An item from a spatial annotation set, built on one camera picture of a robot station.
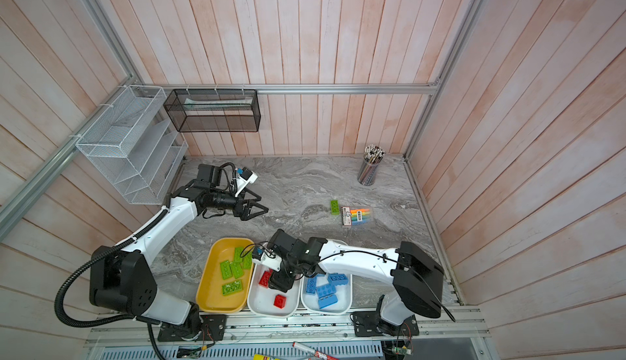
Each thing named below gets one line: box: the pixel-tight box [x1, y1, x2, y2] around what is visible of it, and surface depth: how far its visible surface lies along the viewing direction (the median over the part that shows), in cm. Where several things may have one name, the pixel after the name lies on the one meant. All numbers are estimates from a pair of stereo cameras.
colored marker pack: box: [340, 206, 371, 227], surface depth 100 cm
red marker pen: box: [291, 341, 340, 360], surface depth 70 cm
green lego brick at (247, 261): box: [239, 251, 253, 270], surface depth 87 cm
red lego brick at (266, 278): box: [258, 267, 274, 289], surface depth 84 cm
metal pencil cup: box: [357, 144, 385, 186], surface depth 100 cm
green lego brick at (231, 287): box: [221, 280, 243, 296], surface depth 81 cm
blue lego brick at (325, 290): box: [316, 283, 337, 299], surface depth 80 cm
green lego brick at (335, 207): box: [330, 199, 340, 216], surface depth 102 cm
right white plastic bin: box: [300, 274, 353, 316], surface depth 79 cm
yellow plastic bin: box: [195, 237, 255, 314], surface depth 83 cm
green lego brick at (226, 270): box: [220, 259, 233, 281], surface depth 87 cm
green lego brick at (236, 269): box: [229, 261, 244, 280], surface depth 87 cm
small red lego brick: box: [273, 294, 287, 310], surface depth 78 cm
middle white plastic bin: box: [246, 263, 304, 319], surface depth 79 cm
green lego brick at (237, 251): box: [233, 246, 244, 263], surface depth 89 cm
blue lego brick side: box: [327, 272, 349, 286], surface depth 81 cm
